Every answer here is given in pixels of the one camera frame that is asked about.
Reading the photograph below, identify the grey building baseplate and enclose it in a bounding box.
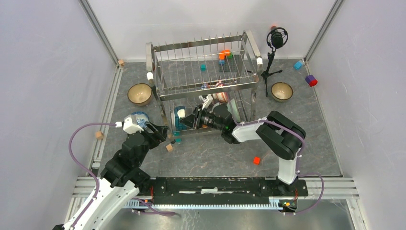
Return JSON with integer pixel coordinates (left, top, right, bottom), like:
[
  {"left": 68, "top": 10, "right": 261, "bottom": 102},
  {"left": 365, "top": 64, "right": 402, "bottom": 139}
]
[{"left": 219, "top": 55, "right": 241, "bottom": 72}]

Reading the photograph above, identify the black microphone on tripod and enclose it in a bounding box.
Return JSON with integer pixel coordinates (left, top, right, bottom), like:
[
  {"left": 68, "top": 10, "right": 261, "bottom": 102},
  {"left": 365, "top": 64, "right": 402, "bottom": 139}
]
[{"left": 261, "top": 26, "right": 289, "bottom": 97}]

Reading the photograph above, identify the red cube block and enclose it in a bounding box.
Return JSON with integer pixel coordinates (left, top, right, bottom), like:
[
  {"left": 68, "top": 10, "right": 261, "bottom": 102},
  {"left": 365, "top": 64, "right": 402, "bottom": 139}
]
[{"left": 253, "top": 157, "right": 261, "bottom": 165}]

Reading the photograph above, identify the small wooden cube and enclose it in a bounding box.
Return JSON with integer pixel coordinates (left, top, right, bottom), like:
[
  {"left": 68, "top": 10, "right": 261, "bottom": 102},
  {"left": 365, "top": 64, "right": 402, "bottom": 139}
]
[{"left": 166, "top": 144, "right": 174, "bottom": 152}]

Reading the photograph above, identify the steel two-tier dish rack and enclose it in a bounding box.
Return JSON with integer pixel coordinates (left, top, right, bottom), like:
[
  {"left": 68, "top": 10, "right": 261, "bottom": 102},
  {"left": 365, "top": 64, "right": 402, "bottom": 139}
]
[{"left": 145, "top": 30, "right": 263, "bottom": 143}]

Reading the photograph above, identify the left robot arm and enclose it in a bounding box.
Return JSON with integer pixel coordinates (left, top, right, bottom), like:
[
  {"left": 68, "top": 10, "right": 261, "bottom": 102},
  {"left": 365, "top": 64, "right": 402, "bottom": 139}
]
[{"left": 54, "top": 118, "right": 168, "bottom": 230}]

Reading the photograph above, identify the white blue floral bowl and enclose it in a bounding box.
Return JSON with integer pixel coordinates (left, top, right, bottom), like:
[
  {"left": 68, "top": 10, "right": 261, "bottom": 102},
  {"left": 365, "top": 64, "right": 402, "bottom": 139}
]
[{"left": 131, "top": 111, "right": 149, "bottom": 129}]

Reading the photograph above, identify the purple and red block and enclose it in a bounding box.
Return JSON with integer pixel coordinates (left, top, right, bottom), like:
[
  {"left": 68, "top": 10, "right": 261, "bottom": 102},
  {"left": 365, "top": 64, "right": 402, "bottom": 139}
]
[{"left": 305, "top": 75, "right": 318, "bottom": 87}]

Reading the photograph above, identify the orange arch block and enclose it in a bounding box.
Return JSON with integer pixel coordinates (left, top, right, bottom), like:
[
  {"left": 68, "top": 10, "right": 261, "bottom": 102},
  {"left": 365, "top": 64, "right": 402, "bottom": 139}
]
[{"left": 219, "top": 49, "right": 230, "bottom": 60}]

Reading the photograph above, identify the copper bowl with floral motif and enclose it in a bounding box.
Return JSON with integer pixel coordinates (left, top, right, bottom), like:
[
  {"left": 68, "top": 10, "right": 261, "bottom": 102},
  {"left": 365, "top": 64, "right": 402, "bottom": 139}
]
[{"left": 127, "top": 83, "right": 153, "bottom": 106}]

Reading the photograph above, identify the dark bowl with lattice band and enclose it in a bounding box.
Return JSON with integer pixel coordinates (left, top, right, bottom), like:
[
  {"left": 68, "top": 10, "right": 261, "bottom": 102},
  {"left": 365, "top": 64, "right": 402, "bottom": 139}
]
[{"left": 271, "top": 82, "right": 293, "bottom": 102}]

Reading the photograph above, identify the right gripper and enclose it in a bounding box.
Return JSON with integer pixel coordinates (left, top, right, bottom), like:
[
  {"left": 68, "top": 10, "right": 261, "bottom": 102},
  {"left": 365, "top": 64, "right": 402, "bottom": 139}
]
[{"left": 179, "top": 104, "right": 224, "bottom": 132}]

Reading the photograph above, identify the light blue block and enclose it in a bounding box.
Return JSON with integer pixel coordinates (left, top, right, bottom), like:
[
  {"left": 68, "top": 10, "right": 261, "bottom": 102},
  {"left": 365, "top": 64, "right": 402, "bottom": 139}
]
[{"left": 293, "top": 60, "right": 304, "bottom": 70}]

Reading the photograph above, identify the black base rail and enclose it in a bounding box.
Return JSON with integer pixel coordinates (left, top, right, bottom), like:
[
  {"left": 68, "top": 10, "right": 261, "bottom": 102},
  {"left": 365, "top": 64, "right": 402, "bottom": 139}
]
[{"left": 139, "top": 177, "right": 309, "bottom": 205}]

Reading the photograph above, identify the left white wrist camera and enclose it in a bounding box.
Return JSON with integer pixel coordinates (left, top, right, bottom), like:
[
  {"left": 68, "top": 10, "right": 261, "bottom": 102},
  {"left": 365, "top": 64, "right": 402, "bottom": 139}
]
[{"left": 114, "top": 115, "right": 144, "bottom": 135}]

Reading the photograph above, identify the blue rimmed small bowl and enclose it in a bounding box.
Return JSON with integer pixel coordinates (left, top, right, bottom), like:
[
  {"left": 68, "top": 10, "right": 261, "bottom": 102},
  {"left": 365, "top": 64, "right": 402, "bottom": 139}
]
[{"left": 172, "top": 105, "right": 187, "bottom": 131}]

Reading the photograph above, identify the red white patterned bowl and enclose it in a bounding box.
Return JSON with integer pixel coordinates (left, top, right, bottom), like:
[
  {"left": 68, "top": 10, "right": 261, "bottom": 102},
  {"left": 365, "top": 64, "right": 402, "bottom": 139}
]
[{"left": 212, "top": 80, "right": 229, "bottom": 103}]

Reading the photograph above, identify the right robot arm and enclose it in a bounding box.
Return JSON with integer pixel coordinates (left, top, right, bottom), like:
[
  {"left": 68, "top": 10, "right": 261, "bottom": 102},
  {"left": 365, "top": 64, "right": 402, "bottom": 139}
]
[{"left": 177, "top": 104, "right": 306, "bottom": 196}]

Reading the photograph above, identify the wooden cube at left edge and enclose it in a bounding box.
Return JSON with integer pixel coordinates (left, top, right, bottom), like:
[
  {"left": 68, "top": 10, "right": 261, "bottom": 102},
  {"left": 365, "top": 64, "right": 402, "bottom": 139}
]
[{"left": 95, "top": 131, "right": 104, "bottom": 140}]

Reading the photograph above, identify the celadon green front bowl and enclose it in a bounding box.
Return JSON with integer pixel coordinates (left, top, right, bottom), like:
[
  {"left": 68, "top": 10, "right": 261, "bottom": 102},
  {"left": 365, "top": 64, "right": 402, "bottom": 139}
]
[{"left": 227, "top": 99, "right": 242, "bottom": 123}]

